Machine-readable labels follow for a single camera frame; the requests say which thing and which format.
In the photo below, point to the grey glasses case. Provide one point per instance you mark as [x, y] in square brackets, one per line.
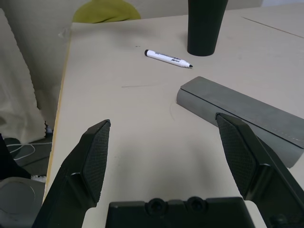
[225, 99]

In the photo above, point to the beige curtain cloth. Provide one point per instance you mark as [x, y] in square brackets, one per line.
[16, 71]

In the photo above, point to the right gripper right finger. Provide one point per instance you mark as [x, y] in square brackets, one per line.
[249, 161]

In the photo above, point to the white marker black cap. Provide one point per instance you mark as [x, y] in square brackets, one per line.
[166, 57]

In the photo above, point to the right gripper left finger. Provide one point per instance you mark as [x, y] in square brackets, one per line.
[78, 166]

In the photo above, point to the black plastic cup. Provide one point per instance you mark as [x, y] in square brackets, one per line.
[204, 31]

